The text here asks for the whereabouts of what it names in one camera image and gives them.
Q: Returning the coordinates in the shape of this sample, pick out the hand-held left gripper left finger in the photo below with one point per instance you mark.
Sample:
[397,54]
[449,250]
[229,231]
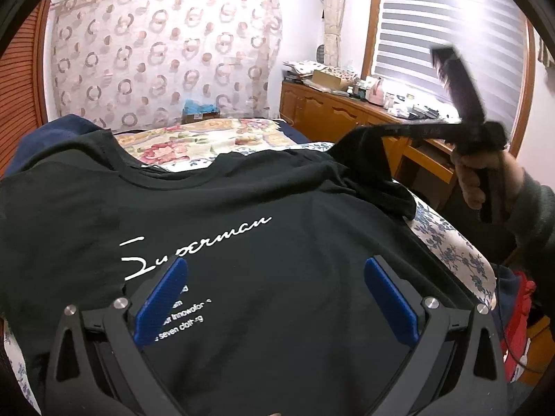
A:
[160,303]

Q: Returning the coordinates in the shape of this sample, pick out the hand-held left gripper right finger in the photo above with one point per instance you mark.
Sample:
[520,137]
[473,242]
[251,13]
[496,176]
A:
[390,303]

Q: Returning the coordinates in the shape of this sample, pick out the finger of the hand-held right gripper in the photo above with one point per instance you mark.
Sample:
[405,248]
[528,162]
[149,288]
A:
[420,130]

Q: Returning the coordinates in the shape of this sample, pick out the black printed t-shirt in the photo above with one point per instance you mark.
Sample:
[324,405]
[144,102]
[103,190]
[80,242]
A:
[260,268]

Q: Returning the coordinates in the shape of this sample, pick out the person's right forearm grey sleeve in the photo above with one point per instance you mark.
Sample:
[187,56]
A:
[533,212]

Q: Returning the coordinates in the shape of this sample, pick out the person's right hand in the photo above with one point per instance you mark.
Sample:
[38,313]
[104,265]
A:
[470,182]

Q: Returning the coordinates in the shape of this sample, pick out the pink container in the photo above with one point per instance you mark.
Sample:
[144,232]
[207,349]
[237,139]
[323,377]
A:
[376,92]

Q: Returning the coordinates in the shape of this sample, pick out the striped window blind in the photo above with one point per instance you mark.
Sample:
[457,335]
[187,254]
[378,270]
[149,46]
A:
[451,30]

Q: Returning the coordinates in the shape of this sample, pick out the beige hanging cloth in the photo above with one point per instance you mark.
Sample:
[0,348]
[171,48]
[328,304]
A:
[547,54]

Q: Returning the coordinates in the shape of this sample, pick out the wooden cabinet desk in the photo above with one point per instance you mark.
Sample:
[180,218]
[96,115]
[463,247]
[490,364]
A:
[329,115]

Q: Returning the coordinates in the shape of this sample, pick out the open cardboard box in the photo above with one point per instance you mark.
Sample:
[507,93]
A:
[331,80]

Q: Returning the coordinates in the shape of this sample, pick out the floral printed paper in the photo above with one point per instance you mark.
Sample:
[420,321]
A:
[303,68]

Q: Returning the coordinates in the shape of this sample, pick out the red cloth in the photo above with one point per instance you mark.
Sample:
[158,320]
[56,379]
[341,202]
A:
[527,294]

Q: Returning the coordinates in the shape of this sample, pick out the narrow beige lace curtain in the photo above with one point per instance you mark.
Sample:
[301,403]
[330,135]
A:
[333,17]

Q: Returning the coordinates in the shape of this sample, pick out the floral patchwork quilt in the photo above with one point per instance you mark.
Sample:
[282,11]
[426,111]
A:
[195,138]

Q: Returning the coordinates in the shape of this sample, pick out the blue plastic bag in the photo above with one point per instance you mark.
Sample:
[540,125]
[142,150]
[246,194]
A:
[199,108]

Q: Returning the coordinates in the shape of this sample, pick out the circle patterned curtain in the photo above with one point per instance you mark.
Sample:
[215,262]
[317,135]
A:
[164,52]

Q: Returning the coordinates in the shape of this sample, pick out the louvred wooden door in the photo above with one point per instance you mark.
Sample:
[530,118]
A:
[21,86]

